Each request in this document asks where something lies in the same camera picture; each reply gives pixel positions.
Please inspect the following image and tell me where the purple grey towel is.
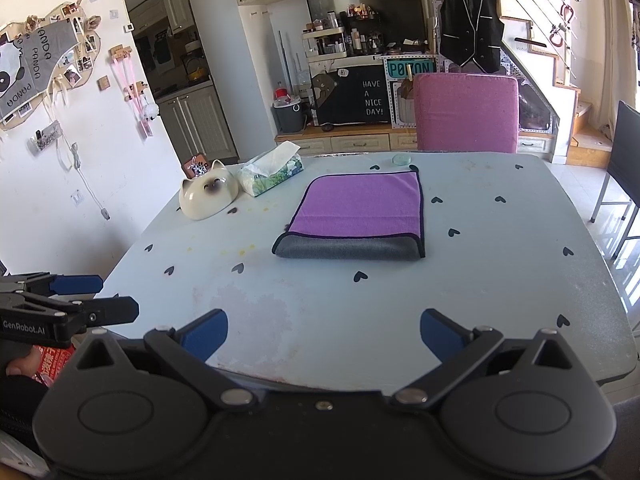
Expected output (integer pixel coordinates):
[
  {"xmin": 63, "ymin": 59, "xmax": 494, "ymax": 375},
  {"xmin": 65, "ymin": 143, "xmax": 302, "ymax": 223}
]
[{"xmin": 271, "ymin": 165, "xmax": 425, "ymax": 261}]

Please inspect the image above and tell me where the human hand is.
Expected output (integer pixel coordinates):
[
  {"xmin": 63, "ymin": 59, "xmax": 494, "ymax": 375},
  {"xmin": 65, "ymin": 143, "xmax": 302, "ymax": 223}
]
[{"xmin": 6, "ymin": 347, "xmax": 41, "ymax": 377}]

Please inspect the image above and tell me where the red printed package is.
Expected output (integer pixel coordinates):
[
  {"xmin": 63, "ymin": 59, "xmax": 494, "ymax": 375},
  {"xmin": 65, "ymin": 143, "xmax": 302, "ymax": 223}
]
[{"xmin": 32, "ymin": 346, "xmax": 75, "ymax": 387}]

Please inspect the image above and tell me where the cat shaped ceramic bowl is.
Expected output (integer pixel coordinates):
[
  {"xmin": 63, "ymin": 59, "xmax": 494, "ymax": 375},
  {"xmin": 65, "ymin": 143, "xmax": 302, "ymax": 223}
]
[{"xmin": 178, "ymin": 160, "xmax": 240, "ymax": 221}]

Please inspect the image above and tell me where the round mint green tape measure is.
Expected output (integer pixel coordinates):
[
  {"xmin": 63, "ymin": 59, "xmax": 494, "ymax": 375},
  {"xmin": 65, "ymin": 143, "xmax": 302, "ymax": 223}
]
[{"xmin": 393, "ymin": 153, "xmax": 411, "ymax": 166}]

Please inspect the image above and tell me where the green floral tissue pack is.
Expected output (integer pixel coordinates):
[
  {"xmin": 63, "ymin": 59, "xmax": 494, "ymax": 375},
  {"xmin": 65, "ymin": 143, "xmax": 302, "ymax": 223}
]
[{"xmin": 236, "ymin": 141, "xmax": 304, "ymax": 197}]

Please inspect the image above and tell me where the wooden low drawer cabinet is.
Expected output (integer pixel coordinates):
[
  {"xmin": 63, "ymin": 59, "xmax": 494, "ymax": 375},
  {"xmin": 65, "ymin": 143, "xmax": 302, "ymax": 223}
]
[{"xmin": 274, "ymin": 122, "xmax": 557, "ymax": 162}]

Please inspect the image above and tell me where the dark folding chair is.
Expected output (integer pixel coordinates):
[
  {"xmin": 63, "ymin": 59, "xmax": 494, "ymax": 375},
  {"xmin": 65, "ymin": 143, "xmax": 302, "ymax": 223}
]
[{"xmin": 589, "ymin": 101, "xmax": 640, "ymax": 262}]

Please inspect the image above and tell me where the wooden staircase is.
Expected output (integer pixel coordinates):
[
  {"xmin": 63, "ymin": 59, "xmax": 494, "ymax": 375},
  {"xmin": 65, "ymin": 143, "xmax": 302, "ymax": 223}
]
[{"xmin": 501, "ymin": 16, "xmax": 612, "ymax": 169}]

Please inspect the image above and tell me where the pink cushioned chair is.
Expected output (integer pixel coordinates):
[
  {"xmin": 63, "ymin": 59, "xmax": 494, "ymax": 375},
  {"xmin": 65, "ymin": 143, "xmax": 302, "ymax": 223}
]
[{"xmin": 413, "ymin": 73, "xmax": 520, "ymax": 154}]

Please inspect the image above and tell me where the grey trash bin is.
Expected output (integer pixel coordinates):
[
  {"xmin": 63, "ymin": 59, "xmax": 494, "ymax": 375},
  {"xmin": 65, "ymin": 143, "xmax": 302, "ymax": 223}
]
[{"xmin": 272, "ymin": 98, "xmax": 306, "ymax": 133}]

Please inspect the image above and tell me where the black have a nice day board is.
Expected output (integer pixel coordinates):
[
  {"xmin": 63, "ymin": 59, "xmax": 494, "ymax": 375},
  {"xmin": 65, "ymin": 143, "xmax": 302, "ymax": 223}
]
[{"xmin": 311, "ymin": 65, "xmax": 390, "ymax": 126}]

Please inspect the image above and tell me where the teal poison sign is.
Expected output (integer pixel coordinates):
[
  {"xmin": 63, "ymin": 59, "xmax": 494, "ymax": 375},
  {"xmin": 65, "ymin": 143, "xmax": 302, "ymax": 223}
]
[{"xmin": 386, "ymin": 58, "xmax": 436, "ymax": 80}]

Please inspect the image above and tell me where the black vest with white trim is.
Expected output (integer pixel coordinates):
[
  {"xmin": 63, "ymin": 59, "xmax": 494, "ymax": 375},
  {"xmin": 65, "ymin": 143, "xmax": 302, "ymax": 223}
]
[{"xmin": 440, "ymin": 0, "xmax": 504, "ymax": 74}]

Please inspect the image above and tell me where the white charger cable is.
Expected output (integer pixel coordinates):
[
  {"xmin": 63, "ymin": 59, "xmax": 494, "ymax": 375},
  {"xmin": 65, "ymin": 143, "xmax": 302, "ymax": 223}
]
[{"xmin": 55, "ymin": 134, "xmax": 112, "ymax": 221}]

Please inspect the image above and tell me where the panda wall hanging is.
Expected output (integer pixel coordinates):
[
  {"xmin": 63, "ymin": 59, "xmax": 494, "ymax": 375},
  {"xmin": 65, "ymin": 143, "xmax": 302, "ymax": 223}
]
[{"xmin": 1, "ymin": 1, "xmax": 101, "ymax": 131}]

